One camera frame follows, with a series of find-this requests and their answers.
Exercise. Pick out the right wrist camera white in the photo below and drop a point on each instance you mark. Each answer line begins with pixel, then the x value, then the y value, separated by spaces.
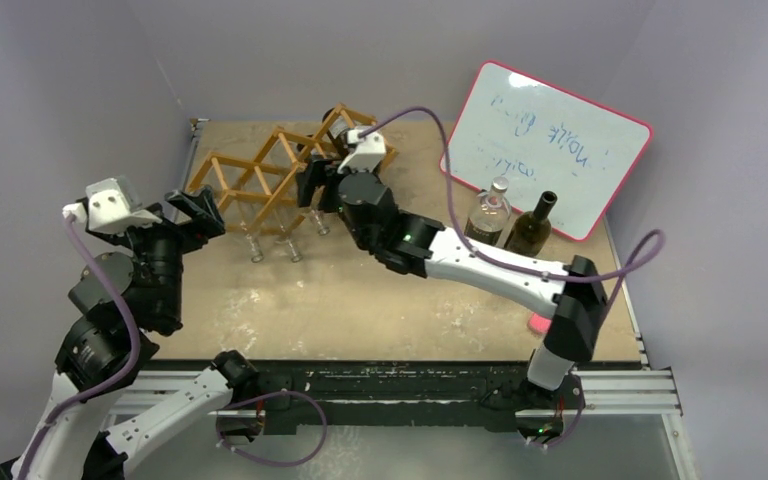
pixel 366 151

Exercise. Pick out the olive green wine bottle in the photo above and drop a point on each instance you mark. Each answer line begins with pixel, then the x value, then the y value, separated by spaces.
pixel 304 153

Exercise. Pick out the dark green wine bottle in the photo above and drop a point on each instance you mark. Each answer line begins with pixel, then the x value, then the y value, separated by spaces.
pixel 532 229

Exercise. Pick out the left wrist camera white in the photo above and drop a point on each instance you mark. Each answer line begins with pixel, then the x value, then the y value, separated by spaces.
pixel 110 207

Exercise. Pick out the clear square glass bottle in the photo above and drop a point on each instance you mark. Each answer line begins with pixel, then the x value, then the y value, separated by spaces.
pixel 318 219

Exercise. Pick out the pink eraser block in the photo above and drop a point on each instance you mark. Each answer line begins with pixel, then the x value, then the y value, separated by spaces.
pixel 538 324

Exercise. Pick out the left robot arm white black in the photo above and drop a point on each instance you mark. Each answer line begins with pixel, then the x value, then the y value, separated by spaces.
pixel 123 296

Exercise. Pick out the clear bottle green label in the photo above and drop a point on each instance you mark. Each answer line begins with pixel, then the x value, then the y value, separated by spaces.
pixel 490 213

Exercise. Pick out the wooden lattice wine rack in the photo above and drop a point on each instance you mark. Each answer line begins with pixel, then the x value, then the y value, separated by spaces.
pixel 266 179

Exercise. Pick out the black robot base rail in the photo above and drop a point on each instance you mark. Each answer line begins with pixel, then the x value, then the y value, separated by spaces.
pixel 492 395

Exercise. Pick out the dark bottle beige label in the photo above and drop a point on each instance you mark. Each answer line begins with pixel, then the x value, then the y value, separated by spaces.
pixel 339 123

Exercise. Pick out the pink framed whiteboard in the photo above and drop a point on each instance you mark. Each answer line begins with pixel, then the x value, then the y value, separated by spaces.
pixel 544 138

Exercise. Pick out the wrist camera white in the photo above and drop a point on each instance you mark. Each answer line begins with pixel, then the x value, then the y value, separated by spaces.
pixel 366 151
pixel 110 207

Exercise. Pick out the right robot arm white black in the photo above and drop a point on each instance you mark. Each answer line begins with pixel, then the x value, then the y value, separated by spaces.
pixel 569 294

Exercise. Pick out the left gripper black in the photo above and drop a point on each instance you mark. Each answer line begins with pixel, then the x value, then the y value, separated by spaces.
pixel 201 205

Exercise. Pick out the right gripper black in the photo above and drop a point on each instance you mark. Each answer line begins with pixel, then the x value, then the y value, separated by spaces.
pixel 330 181

